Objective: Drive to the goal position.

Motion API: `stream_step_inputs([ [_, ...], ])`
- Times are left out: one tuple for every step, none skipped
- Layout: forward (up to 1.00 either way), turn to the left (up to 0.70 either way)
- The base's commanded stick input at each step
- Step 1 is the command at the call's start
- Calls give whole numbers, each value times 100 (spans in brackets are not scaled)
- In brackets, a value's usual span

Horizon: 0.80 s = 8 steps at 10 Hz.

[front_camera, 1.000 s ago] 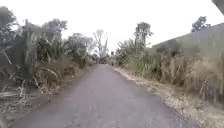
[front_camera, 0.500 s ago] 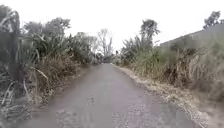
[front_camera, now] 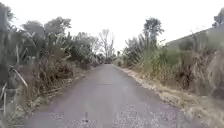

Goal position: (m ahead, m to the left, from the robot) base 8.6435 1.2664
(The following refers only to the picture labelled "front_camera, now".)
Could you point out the tall dark tree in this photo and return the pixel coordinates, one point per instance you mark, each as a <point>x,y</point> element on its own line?
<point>152,30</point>

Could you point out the tall dry cane thicket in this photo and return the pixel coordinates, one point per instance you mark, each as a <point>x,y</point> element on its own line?
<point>40,63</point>

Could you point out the dry grass verge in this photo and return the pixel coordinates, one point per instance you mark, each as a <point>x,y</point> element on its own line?
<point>180,96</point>

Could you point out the grey asphalt road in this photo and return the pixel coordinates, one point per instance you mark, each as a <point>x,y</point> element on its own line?
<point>106,100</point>

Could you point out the grassy embankment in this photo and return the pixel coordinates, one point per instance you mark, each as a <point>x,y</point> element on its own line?
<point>203,41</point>

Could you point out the bare pale tree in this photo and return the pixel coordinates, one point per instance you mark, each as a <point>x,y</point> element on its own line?
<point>106,43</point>

